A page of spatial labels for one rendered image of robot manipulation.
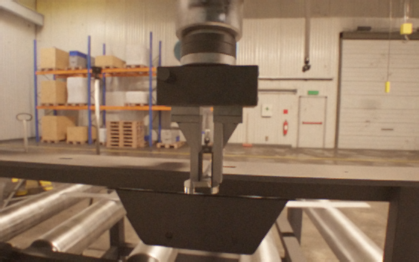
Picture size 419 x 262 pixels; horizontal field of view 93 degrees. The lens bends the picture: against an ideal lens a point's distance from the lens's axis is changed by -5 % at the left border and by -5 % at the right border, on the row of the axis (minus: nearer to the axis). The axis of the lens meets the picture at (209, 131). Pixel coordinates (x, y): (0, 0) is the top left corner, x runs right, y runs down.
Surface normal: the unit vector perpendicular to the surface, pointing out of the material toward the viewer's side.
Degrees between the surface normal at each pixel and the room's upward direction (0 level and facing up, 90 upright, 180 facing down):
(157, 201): 90
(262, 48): 90
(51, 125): 90
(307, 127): 90
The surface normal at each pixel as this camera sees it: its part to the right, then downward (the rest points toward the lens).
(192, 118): -0.13, 0.07
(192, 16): -0.45, 0.06
